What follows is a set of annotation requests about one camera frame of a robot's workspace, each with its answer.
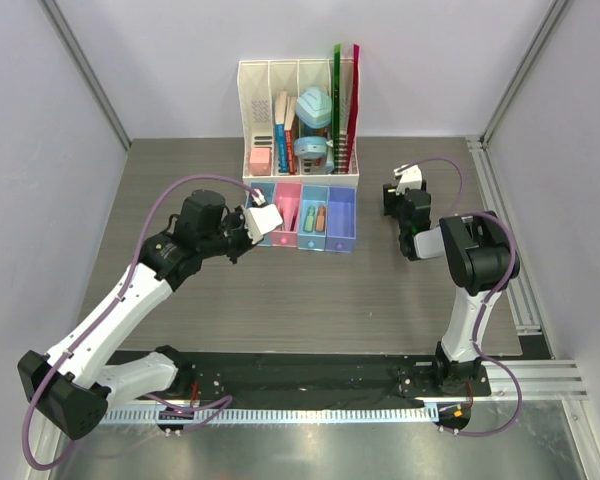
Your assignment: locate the purple cable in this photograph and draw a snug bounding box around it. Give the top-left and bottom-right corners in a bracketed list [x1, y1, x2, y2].
[397, 157, 524, 437]
[21, 173, 268, 472]

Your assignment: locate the perforated metal cable tray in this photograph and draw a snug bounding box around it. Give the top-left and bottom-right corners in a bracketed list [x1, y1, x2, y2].
[99, 403, 439, 426]

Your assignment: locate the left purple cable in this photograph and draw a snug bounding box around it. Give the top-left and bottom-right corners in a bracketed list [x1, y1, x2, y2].
[21, 173, 268, 472]

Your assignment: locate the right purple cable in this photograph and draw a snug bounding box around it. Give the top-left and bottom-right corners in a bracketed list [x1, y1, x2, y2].
[397, 157, 524, 437]

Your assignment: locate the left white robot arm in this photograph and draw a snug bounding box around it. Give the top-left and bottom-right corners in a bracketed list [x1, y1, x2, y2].
[17, 190, 280, 440]

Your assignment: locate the light blue drawer bin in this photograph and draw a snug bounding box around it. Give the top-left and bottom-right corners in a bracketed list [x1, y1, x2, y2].
[298, 185, 329, 251]

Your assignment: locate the green transparent ruler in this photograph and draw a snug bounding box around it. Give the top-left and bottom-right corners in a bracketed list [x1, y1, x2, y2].
[332, 43, 344, 150]

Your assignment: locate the purple plastic drawer bin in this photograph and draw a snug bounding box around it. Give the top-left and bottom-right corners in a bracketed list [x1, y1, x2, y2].
[325, 187, 357, 253]

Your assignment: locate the blue spine book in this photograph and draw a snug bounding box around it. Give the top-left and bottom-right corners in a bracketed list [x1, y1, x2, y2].
[274, 90, 289, 174]

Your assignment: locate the pink plastic drawer bin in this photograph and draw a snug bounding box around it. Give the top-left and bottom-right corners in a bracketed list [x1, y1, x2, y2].
[270, 182, 302, 248]

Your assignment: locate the pink cube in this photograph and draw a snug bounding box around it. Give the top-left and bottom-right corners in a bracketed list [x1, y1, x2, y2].
[248, 146, 272, 176]

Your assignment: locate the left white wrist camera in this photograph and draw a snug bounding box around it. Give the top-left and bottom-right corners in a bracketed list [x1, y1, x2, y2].
[244, 204, 283, 245]

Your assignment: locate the blue plastic drawer bin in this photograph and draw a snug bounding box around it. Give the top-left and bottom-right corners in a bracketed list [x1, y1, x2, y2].
[245, 182, 276, 247]

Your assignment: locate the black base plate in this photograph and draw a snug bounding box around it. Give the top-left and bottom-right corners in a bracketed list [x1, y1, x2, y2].
[131, 346, 491, 411]

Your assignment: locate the white desktop file organizer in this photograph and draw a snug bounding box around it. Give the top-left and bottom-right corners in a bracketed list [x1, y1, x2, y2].
[237, 58, 359, 188]

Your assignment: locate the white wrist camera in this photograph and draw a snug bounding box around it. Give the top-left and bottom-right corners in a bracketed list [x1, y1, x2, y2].
[393, 165, 424, 195]
[244, 204, 283, 245]

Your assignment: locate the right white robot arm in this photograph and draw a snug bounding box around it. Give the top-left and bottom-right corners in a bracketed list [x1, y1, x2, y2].
[383, 184, 519, 396]

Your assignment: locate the red pen refill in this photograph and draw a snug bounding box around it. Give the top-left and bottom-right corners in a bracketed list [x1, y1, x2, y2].
[285, 210, 298, 231]

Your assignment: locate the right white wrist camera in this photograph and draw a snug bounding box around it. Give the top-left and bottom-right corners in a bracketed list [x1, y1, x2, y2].
[393, 165, 424, 195]

